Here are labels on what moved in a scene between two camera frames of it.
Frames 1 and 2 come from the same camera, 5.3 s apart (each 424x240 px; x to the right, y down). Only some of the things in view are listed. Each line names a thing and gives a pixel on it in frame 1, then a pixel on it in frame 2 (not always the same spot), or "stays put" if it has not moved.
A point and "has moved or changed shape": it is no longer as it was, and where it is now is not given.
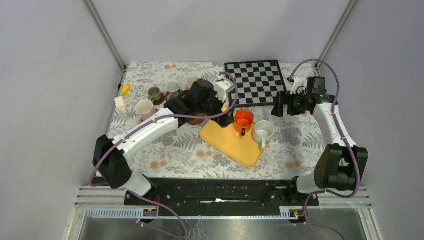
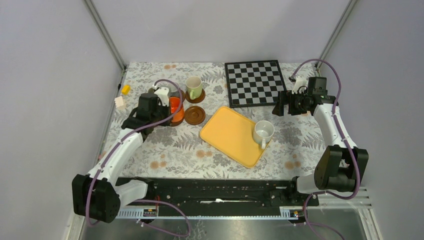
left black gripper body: [213, 107] → [162, 112]
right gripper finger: [282, 99] stays put
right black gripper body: [296, 104] stays put
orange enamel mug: [243, 119] has moved or changed shape
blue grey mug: [173, 89] stays put
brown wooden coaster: [196, 121] stays put
